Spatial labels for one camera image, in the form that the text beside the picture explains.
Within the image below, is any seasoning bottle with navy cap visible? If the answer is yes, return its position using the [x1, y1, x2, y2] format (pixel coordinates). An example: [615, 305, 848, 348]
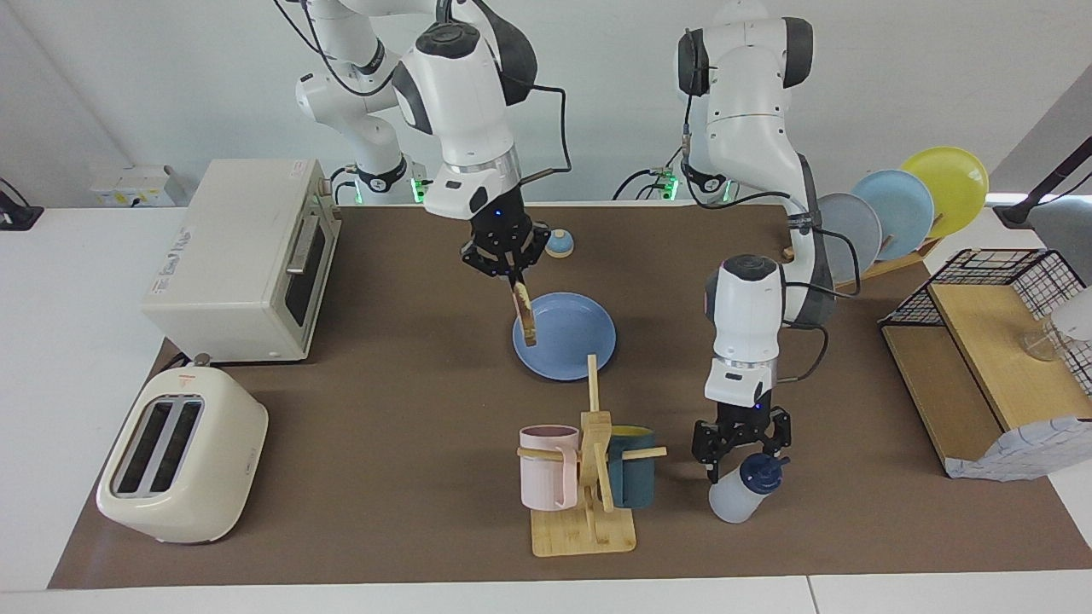
[708, 454, 791, 524]

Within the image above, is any slice of toast bread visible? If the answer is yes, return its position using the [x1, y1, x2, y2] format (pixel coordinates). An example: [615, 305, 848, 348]
[511, 285, 539, 347]

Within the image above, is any blue round plate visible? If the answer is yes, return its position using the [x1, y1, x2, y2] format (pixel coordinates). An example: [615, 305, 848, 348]
[512, 293, 617, 381]

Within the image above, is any wooden plate rack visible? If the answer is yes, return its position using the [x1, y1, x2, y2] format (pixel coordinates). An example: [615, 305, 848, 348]
[783, 235, 944, 296]

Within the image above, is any grey plate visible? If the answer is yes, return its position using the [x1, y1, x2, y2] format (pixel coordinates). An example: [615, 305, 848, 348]
[815, 193, 884, 285]

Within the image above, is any light blue plate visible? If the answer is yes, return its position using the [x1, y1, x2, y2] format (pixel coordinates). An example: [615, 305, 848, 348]
[851, 170, 937, 262]

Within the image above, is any yellow plate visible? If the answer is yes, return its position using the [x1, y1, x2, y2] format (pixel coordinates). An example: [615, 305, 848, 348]
[900, 147, 990, 240]

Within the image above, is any dark teal mug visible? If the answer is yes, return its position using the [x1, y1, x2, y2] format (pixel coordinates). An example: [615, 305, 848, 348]
[604, 425, 658, 511]

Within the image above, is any wooden mug tree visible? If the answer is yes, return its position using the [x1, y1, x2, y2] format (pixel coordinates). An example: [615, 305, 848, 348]
[517, 354, 668, 559]

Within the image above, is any pink mug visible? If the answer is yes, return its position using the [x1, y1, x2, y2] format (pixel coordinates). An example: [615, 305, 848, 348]
[519, 425, 582, 513]

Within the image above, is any brown table mat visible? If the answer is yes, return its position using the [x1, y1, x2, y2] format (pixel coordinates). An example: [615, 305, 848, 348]
[47, 203, 1092, 591]

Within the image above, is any wooden shelf stand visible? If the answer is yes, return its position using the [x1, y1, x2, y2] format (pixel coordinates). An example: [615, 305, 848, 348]
[880, 281, 1092, 478]

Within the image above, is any white checkered cloth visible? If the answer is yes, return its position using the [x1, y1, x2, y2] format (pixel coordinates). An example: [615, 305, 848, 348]
[944, 414, 1092, 484]

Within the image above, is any cream toaster oven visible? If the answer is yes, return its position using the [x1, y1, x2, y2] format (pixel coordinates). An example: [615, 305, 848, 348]
[141, 159, 343, 364]

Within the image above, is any clear glass cup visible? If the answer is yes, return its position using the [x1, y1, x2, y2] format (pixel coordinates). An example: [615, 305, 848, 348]
[1019, 327, 1069, 365]

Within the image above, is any cream two-slot toaster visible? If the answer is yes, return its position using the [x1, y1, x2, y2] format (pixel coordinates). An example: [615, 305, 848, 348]
[96, 354, 270, 545]

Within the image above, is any black clamp base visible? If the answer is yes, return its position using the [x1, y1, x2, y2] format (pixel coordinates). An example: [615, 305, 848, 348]
[0, 177, 44, 232]

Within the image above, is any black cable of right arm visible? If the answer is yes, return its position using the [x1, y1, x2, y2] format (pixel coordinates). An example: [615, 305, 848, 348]
[510, 84, 573, 186]

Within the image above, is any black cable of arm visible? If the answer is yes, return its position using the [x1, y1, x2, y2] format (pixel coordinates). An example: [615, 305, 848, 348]
[510, 84, 573, 186]
[768, 194, 863, 386]

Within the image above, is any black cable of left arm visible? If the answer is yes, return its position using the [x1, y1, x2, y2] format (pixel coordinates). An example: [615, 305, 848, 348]
[768, 194, 863, 386]

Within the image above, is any black wire basket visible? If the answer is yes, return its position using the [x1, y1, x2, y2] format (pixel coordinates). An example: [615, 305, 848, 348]
[879, 249, 1092, 397]

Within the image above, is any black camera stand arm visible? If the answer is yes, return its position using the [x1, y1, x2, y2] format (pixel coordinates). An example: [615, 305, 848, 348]
[993, 135, 1092, 230]

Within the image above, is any white wall power strip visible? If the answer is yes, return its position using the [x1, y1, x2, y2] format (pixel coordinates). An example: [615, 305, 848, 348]
[89, 165, 177, 209]

